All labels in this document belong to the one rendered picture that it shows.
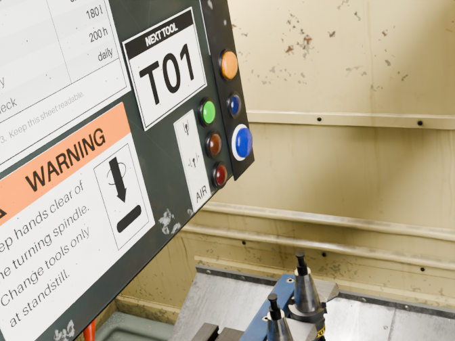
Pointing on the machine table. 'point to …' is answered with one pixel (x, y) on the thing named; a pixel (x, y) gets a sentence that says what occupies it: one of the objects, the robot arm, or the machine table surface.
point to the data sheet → (54, 70)
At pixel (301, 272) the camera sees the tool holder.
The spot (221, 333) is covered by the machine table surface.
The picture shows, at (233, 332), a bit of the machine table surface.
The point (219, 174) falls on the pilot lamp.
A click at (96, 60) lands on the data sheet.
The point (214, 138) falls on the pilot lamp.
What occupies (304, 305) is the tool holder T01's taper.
